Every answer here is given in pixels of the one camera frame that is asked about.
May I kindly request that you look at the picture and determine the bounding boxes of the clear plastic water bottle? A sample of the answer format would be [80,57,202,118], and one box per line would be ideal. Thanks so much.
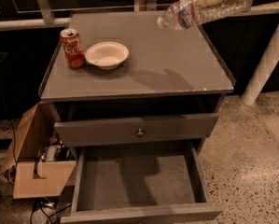
[157,0,247,30]

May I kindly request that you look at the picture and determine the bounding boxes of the grey wooden drawer cabinet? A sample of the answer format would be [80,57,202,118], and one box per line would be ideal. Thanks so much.
[38,9,238,224]

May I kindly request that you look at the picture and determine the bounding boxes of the round metal drawer knob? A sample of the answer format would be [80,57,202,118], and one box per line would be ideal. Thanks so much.
[136,128,145,137]

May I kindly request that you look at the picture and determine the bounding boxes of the grey top drawer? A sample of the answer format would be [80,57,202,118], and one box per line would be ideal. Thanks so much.
[54,113,218,147]

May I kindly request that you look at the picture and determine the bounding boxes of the grey open middle drawer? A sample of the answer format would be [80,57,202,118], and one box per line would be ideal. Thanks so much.
[61,141,223,224]

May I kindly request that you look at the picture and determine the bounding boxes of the white diagonal support pole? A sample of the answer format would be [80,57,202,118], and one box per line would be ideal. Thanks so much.
[242,23,279,106]

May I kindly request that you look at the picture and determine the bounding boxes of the white paper bowl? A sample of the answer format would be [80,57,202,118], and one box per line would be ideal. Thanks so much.
[85,42,130,70]

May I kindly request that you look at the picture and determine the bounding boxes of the red cola can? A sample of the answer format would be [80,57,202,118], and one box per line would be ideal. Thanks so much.
[60,28,84,69]

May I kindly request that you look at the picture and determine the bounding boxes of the open cardboard box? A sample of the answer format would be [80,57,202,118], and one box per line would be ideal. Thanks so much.
[0,103,77,199]

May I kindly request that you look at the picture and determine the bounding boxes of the metal window railing frame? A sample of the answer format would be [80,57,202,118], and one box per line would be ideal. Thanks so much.
[0,0,279,32]

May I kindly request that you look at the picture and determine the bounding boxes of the black floor cables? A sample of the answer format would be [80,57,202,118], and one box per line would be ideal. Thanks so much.
[29,197,72,224]

